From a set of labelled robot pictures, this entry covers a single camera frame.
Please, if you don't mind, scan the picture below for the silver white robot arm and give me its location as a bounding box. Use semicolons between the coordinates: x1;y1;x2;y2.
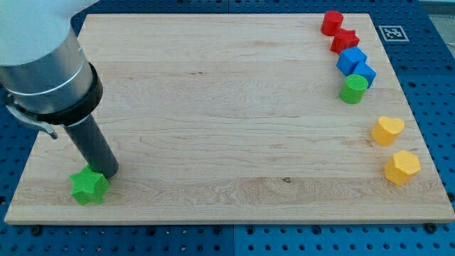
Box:
1;0;103;138

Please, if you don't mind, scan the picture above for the light wooden board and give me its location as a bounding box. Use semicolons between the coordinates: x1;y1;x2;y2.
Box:
5;14;454;225

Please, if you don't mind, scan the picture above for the green cylinder block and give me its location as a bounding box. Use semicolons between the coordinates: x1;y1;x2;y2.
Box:
340;74;368;104

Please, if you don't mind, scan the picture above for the large blue cube block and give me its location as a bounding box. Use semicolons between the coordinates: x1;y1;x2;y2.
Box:
336;46;368;76

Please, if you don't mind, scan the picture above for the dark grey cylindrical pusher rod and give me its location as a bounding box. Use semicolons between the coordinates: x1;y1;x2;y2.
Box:
63;114;119;178

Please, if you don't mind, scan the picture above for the small blue cube block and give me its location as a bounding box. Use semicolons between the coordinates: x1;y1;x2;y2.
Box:
353;62;377;88

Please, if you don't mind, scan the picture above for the red star block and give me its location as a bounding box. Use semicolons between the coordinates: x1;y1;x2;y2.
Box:
330;28;360;55

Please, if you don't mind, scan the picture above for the red cylinder block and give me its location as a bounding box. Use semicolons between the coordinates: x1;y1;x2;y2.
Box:
321;11;344;36

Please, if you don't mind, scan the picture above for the green star block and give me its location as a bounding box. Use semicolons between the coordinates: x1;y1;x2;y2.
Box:
69;165;110;205

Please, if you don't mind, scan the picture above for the yellow heart block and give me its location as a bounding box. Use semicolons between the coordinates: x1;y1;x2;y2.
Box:
370;116;405;146

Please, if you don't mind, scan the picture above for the yellow hexagon block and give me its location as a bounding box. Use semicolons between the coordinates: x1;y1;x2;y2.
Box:
384;150;421;186

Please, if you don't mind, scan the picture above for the white fiducial marker tag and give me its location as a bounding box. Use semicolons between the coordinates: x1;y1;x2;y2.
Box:
379;25;409;42

